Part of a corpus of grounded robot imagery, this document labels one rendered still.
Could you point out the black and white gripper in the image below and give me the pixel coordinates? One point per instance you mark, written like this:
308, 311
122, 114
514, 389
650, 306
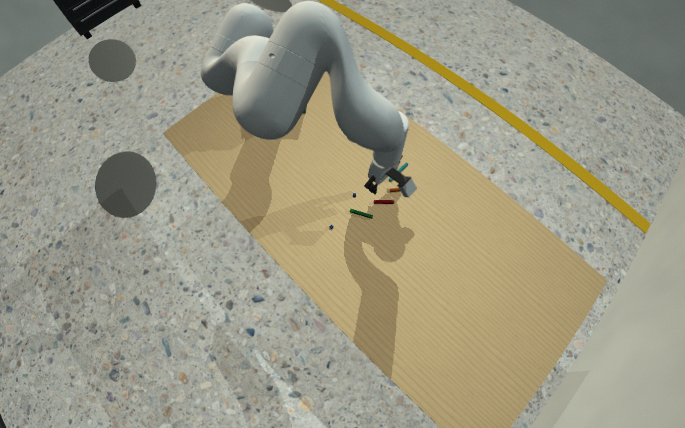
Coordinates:
377, 174

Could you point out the turquoise rod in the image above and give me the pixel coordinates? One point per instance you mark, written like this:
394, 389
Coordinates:
400, 170

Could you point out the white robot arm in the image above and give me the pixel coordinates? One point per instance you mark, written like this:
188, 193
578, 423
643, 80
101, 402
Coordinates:
308, 41

